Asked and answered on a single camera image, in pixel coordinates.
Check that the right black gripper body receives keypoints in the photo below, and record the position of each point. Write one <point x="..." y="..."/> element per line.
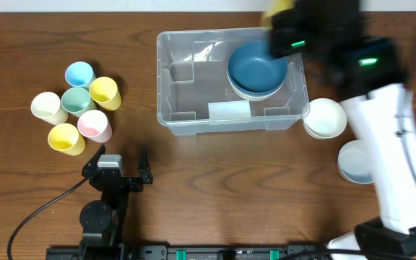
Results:
<point x="286" y="42"/>

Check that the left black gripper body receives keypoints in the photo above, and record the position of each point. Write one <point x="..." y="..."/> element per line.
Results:
<point x="131" y="185"/>

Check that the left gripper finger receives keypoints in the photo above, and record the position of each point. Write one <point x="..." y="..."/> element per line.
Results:
<point x="91" y="167"/>
<point x="143" y="168"/>

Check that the yellow small bowl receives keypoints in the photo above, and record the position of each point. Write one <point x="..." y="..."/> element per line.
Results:
<point x="274" y="8"/>

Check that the dark blue bowl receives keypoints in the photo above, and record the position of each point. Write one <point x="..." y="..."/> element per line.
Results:
<point x="255" y="94"/>
<point x="254" y="67"/>

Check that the beige large bowl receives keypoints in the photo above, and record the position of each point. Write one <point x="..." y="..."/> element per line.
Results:
<point x="251" y="98"/>

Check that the white small bowl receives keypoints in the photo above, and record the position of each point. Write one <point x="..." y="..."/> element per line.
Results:
<point x="326" y="119"/>

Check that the light grey small bowl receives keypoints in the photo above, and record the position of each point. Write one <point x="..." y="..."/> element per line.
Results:
<point x="353" y="163"/>

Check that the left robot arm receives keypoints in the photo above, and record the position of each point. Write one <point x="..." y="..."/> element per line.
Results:
<point x="103" y="220"/>

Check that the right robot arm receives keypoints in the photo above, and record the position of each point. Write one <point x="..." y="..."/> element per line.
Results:
<point x="370" y="82"/>

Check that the clear plastic storage container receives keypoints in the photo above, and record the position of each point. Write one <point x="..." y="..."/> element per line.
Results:
<point x="195" y="95"/>

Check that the yellow cup lower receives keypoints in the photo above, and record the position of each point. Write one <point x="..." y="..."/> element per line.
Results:
<point x="67" y="139"/>

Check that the yellow cup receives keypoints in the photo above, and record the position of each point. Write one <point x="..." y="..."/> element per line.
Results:
<point x="67" y="139"/>
<point x="104" y="91"/>

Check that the pink cup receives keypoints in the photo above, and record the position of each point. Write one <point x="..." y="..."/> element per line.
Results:
<point x="94" y="125"/>

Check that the green cup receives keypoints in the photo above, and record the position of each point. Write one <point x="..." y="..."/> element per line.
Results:
<point x="77" y="101"/>

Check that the cream white cup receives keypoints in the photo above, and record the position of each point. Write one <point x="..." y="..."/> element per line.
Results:
<point x="47" y="107"/>

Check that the yellow cup upper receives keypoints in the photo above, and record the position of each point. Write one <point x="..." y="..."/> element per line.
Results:
<point x="104" y="91"/>

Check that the light blue cup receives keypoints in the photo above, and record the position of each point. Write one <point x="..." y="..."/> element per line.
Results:
<point x="80" y="74"/>

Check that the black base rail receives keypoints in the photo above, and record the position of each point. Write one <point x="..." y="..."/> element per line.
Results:
<point x="174" y="253"/>

